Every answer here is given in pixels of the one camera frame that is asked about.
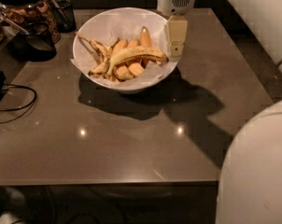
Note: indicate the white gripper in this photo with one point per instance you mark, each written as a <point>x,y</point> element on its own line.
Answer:
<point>176,1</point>

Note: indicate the ripe spotted yellow banana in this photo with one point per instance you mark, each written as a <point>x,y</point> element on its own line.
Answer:
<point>135,53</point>

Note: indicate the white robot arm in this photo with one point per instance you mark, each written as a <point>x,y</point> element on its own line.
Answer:
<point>250,183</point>

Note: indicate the right orange banana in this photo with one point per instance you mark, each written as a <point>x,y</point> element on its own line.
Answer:
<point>145,41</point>

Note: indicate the orange banana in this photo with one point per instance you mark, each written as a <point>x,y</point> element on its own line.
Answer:
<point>145,41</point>
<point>135,67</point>
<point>121,72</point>

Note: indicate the white bowl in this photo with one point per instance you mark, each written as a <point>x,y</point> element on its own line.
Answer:
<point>116,22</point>

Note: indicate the middle orange banana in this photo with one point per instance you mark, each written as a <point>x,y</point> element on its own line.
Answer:
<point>135,67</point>

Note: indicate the left orange banana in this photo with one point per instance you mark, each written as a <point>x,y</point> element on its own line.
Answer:
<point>121,72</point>

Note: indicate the black mesh pen holder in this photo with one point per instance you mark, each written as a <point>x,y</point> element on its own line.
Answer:
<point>64,16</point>

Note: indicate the black mesh cup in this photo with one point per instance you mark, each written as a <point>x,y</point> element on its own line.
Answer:
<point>34,46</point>

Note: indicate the glass snack jar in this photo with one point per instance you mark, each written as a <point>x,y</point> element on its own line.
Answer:
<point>25,12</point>

